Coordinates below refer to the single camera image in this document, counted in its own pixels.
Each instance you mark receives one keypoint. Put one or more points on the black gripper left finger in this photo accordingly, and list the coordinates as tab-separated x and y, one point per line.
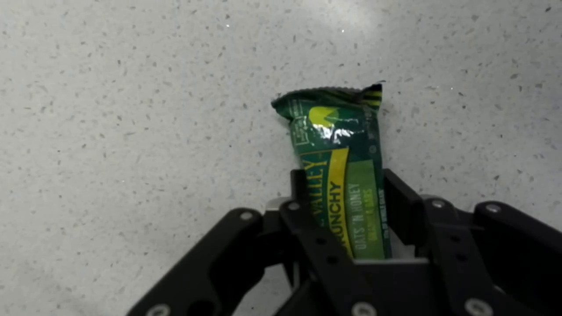
232	257

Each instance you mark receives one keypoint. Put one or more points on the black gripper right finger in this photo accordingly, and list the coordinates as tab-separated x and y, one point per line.
493	261

